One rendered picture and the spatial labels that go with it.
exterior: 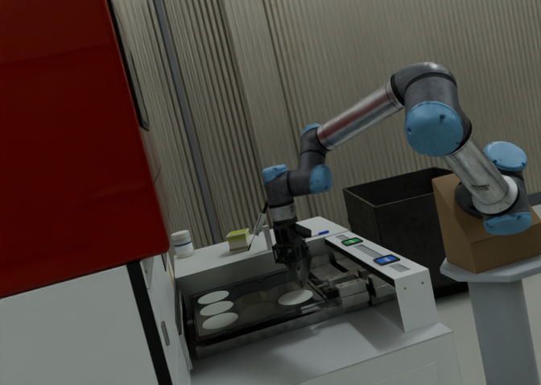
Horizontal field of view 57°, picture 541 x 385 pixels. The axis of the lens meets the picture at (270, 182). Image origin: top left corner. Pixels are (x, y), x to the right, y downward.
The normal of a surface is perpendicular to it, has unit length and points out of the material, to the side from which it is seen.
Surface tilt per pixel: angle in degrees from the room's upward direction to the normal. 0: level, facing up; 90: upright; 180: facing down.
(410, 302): 90
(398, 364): 90
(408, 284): 90
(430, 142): 126
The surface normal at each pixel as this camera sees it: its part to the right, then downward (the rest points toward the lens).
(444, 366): 0.20, 0.07
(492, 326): -0.69, 0.24
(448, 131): -0.22, 0.74
